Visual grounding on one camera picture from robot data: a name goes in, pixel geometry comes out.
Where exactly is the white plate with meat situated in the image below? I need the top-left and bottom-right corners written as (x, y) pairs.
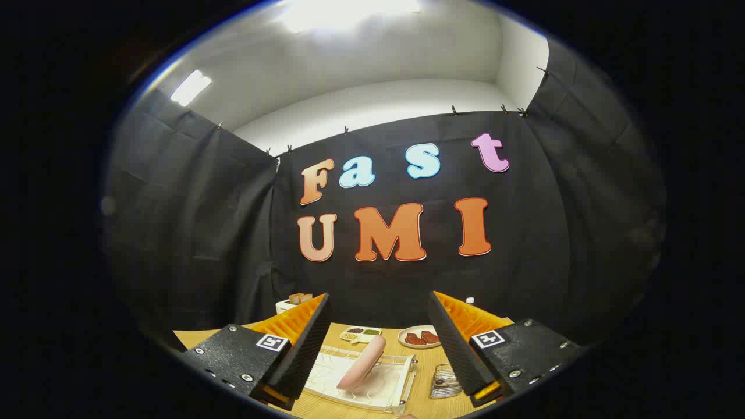
top-left (398, 325), bottom-right (442, 349)

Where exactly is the white divided dish with beans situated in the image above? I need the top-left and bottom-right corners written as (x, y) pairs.
top-left (340, 326), bottom-right (382, 343)

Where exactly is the large ceiling light panel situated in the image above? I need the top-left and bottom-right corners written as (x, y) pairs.
top-left (279, 0), bottom-right (421, 33)

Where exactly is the small ceiling light panel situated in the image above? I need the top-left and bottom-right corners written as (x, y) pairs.
top-left (170, 70), bottom-right (212, 107)

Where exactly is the white wire dish rack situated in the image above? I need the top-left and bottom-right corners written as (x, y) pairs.
top-left (300, 345), bottom-right (418, 415)

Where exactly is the black backdrop cloth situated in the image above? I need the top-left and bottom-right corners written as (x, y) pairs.
top-left (104, 38), bottom-right (667, 350)

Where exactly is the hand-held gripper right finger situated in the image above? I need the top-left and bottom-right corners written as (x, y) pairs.
top-left (429, 290), bottom-right (584, 408)

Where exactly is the pink plate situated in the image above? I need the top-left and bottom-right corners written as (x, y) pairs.
top-left (337, 335), bottom-right (387, 392)

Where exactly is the metal wire basket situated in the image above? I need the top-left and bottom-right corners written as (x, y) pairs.
top-left (430, 364), bottom-right (464, 400)

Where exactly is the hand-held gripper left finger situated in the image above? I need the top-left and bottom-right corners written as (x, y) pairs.
top-left (182, 293), bottom-right (332, 411)

